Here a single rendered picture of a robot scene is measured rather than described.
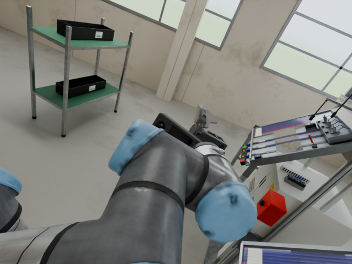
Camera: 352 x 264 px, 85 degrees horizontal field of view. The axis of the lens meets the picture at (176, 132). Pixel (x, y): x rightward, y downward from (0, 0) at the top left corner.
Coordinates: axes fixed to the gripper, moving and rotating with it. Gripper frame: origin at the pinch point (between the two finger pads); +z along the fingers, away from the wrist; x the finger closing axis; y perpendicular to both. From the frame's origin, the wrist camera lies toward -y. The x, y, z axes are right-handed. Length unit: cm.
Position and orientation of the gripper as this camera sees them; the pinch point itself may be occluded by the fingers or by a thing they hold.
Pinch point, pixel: (186, 125)
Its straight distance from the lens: 55.4
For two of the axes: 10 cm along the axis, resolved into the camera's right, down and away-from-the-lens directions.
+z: -0.4, -3.3, 9.4
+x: 5.0, -8.3, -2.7
